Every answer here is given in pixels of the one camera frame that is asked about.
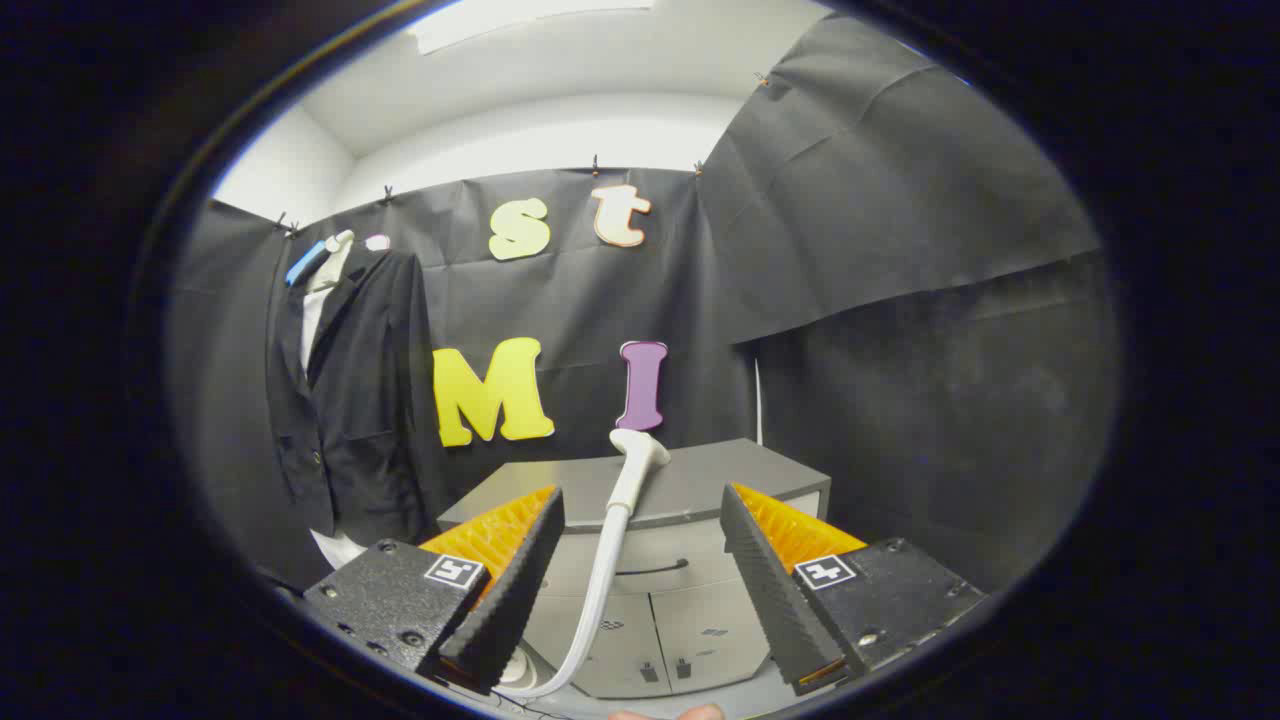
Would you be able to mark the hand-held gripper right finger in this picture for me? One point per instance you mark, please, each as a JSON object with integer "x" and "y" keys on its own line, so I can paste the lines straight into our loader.
{"x": 770, "y": 590}

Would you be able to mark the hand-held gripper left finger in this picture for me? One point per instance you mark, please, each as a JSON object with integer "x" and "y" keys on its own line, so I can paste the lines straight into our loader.
{"x": 515, "y": 590}

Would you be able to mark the black suit jacket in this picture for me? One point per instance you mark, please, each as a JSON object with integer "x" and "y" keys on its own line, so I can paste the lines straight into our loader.
{"x": 360, "y": 400}

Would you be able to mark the white shirt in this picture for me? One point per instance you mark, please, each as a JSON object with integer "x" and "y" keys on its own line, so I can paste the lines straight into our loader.
{"x": 312, "y": 330}

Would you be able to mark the grey cabinet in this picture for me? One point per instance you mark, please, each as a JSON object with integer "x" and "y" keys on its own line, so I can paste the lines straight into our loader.
{"x": 690, "y": 480}

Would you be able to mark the black backdrop cloth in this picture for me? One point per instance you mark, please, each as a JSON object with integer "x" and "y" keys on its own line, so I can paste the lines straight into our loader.
{"x": 850, "y": 250}

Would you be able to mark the row of small black clips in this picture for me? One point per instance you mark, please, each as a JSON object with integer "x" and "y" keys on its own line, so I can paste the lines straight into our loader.
{"x": 595, "y": 165}

